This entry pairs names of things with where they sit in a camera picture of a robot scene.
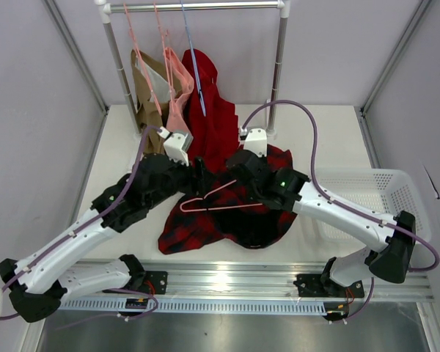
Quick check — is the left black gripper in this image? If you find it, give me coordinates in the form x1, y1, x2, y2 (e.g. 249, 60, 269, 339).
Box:
145, 150, 217, 210

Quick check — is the red plaid skirt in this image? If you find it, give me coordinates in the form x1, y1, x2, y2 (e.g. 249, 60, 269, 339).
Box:
158, 167, 296, 254

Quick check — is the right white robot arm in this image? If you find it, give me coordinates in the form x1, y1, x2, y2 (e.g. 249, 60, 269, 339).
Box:
226, 150, 415, 296

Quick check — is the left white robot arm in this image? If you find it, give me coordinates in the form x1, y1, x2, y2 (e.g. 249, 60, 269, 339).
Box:
0, 154, 216, 323

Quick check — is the blue hanger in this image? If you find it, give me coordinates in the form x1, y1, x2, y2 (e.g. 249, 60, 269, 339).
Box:
180, 0, 207, 117

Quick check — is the red hanging garment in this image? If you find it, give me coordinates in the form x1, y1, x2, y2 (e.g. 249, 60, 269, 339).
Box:
182, 49, 239, 173

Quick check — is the pink hanging garment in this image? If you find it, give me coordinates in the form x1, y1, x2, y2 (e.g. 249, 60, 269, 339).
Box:
166, 47, 194, 132

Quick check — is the tan hanging garment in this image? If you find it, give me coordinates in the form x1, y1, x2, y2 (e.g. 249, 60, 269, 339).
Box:
131, 50, 169, 154

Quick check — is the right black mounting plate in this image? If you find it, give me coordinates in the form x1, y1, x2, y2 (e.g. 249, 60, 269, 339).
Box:
293, 274, 364, 298

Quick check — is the black mounting plate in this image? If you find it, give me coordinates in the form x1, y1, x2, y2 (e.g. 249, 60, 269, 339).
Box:
132, 271, 168, 296
293, 274, 364, 298

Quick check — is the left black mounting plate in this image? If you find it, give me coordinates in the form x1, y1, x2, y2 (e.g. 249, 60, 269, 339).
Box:
132, 271, 168, 296

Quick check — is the white plastic basket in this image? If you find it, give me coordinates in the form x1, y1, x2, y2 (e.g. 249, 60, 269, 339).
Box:
316, 168, 432, 241

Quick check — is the metal clothes rack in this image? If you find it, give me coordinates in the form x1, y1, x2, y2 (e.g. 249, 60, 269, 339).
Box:
95, 0, 291, 138

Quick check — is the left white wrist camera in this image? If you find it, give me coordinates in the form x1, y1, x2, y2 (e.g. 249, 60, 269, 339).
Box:
158, 127, 194, 166

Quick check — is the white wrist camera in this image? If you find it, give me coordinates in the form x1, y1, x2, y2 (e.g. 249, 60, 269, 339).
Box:
158, 127, 194, 166
238, 127, 268, 158

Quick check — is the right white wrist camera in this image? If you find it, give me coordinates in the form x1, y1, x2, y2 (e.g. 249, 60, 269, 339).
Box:
238, 127, 268, 158

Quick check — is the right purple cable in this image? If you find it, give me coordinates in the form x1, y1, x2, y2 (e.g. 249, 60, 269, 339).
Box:
241, 99, 440, 322

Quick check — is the purple cable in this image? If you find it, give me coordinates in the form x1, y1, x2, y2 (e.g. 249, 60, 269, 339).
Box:
241, 99, 440, 322
0, 125, 166, 323

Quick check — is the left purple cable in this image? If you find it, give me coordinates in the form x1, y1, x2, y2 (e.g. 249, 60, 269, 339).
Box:
0, 125, 166, 323

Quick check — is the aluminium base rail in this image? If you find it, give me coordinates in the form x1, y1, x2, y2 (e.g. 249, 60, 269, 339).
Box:
65, 260, 436, 302

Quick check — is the slotted white cable duct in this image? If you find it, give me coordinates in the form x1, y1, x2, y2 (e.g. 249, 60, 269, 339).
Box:
60, 296, 327, 316

